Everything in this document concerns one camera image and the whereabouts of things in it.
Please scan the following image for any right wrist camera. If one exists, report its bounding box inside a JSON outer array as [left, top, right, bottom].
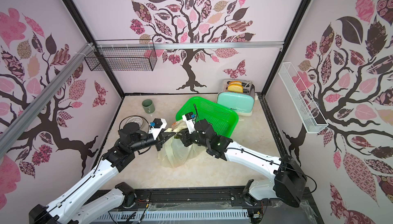
[[182, 112, 196, 134]]

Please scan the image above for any white slotted cable duct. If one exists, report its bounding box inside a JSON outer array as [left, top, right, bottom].
[[92, 209, 249, 224]]

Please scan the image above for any patterned white bowl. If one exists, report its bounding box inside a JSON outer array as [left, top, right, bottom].
[[125, 116, 144, 127]]

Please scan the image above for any mint green toaster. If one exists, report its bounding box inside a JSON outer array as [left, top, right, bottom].
[[216, 79, 255, 116]]

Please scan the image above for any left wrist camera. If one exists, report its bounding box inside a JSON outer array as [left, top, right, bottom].
[[148, 119, 167, 140]]

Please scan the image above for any back aluminium rail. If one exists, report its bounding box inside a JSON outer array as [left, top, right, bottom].
[[97, 41, 284, 50]]

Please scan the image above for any green ceramic cup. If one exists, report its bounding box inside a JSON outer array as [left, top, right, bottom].
[[142, 99, 156, 114]]

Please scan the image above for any bread slice in toaster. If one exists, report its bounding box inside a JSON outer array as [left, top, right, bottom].
[[227, 84, 244, 93]]

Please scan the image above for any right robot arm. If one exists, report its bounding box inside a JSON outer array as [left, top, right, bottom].
[[177, 118, 308, 208]]

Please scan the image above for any yellow translucent plastic bag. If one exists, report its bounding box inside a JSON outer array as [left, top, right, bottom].
[[158, 135, 204, 168]]

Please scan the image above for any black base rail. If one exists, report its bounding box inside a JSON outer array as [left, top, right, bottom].
[[58, 184, 324, 224]]

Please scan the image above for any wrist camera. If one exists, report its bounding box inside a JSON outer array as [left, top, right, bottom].
[[148, 119, 167, 140], [182, 112, 196, 134]]

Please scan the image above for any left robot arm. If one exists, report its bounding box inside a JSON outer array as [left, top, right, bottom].
[[29, 119, 175, 224]]

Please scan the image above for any black wire basket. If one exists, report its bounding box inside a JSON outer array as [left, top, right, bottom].
[[84, 40, 158, 71]]

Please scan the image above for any white wire shelf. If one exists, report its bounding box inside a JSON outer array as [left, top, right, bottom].
[[278, 62, 328, 134]]

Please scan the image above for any green plastic basket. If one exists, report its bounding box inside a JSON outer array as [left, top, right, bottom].
[[176, 97, 238, 138]]

